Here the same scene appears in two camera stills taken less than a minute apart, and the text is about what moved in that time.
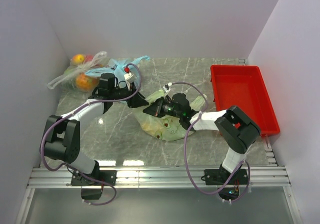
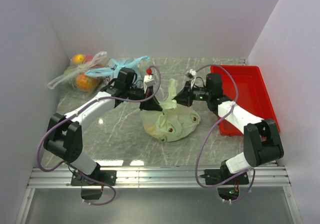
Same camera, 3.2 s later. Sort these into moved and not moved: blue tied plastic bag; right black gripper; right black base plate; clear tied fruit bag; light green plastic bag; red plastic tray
Moved: right black gripper; light green plastic bag
Not moved: red plastic tray; clear tied fruit bag; right black base plate; blue tied plastic bag
